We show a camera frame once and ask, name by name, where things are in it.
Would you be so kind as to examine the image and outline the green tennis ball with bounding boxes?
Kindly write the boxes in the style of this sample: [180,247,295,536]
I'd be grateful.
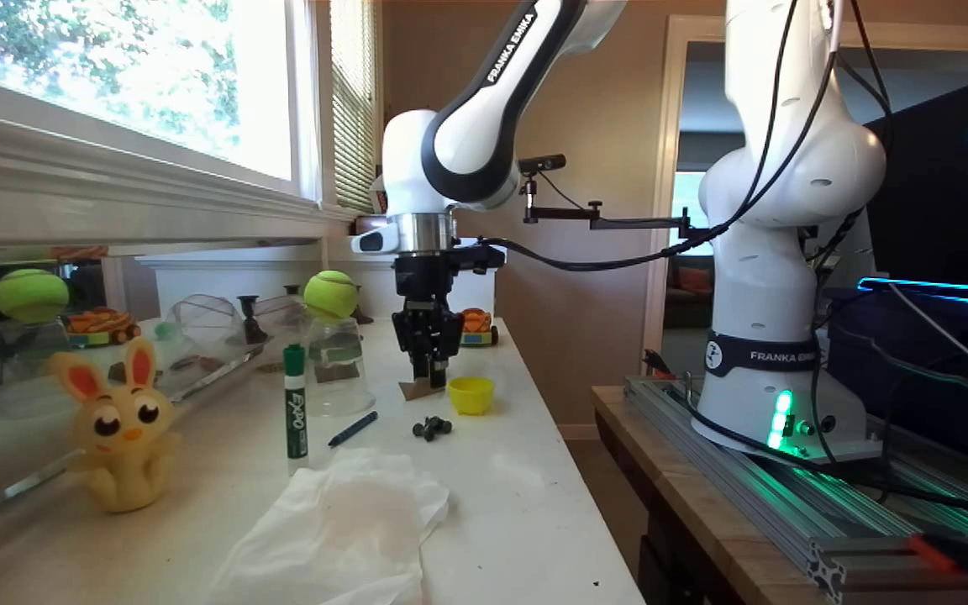
[299,265,362,324]

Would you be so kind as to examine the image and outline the white crumpled cloth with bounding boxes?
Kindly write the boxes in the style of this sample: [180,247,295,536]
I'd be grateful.
[205,445,457,605]

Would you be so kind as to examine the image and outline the clear wine glass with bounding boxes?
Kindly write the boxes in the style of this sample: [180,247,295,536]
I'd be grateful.
[156,289,253,378]

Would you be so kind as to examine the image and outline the aluminium rail frame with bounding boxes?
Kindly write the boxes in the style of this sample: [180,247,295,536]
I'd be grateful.
[621,373,968,597]

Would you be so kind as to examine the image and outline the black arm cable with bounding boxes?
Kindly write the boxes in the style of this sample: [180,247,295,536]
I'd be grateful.
[481,0,848,274]

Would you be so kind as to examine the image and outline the white window blind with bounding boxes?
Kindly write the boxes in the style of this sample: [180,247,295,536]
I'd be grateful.
[325,0,379,216]

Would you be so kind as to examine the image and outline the green capped whiteboard marker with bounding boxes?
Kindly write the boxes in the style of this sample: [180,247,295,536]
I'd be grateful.
[279,338,312,462]

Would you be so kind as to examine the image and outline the small black toy piece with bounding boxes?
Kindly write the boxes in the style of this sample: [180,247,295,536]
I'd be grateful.
[409,413,454,444]

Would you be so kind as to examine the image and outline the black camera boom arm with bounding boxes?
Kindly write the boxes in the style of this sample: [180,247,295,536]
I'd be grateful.
[518,170,716,241]

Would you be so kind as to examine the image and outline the blue lit computer case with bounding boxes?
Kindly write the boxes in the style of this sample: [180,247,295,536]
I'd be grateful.
[828,273,968,479]

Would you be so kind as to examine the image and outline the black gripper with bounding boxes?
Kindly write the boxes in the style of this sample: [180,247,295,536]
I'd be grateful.
[390,250,467,389]

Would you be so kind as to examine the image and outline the dark blue pen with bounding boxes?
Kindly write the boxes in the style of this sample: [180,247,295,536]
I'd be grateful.
[325,411,379,451]

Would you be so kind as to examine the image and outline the yellow plush bunny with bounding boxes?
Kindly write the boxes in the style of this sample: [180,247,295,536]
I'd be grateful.
[52,331,180,517]

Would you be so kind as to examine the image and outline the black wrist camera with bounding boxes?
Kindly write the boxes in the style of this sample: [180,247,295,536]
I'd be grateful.
[444,238,506,278]

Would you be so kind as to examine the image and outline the black stereo camera bar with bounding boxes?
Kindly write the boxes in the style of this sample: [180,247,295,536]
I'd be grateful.
[513,150,568,180]

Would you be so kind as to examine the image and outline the orange toy car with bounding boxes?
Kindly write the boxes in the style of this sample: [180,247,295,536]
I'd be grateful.
[457,305,501,349]

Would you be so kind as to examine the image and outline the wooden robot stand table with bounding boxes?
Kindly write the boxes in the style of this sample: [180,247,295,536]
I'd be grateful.
[593,383,968,605]

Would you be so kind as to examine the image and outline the black computer monitor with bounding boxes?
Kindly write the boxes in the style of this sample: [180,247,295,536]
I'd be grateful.
[854,62,968,289]

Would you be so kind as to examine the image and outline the dark metal candle holder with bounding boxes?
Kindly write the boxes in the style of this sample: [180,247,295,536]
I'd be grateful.
[240,293,271,346]

